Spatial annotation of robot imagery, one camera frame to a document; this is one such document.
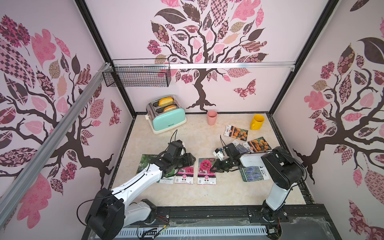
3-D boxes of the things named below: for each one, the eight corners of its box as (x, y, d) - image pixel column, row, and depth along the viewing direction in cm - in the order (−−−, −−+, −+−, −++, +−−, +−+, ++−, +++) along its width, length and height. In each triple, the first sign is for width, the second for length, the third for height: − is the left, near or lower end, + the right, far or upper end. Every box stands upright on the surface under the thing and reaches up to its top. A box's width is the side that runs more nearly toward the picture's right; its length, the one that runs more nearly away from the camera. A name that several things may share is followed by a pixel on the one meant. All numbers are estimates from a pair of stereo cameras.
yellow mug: (250, 131, 110) (253, 123, 104) (247, 121, 117) (250, 114, 110) (262, 131, 110) (266, 123, 104) (259, 121, 116) (262, 114, 110)
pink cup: (207, 125, 115) (207, 117, 107) (206, 118, 120) (207, 109, 112) (216, 125, 115) (217, 117, 107) (215, 118, 120) (216, 109, 112)
